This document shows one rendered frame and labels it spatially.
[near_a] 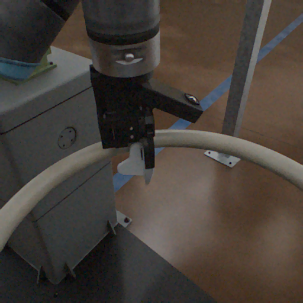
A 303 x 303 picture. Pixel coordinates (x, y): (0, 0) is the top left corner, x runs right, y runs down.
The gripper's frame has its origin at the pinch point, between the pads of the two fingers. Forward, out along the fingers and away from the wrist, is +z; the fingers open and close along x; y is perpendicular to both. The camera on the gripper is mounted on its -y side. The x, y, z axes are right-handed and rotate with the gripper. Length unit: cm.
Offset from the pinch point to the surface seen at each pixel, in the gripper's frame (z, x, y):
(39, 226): 52, -29, 35
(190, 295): 90, -12, -16
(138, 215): 94, -57, -1
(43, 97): 8.3, -40.4, 23.4
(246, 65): 37, -95, -64
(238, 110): 63, -93, -64
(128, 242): 91, -40, 6
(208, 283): 93, -16, -25
